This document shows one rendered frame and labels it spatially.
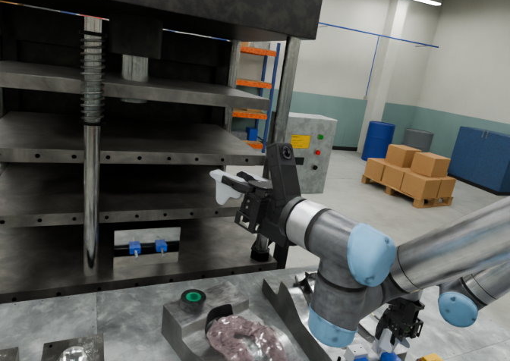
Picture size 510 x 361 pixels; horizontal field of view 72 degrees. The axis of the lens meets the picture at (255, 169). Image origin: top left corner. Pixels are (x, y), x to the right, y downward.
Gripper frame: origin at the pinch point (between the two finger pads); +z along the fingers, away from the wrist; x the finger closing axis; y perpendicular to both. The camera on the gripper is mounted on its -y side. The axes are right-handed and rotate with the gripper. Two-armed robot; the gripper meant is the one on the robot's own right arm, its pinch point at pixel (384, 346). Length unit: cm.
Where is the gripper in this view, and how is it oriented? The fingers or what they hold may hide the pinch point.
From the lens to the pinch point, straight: 126.1
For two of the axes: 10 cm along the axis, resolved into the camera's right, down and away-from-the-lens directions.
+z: -1.4, 9.5, 2.7
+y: 4.0, 3.0, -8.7
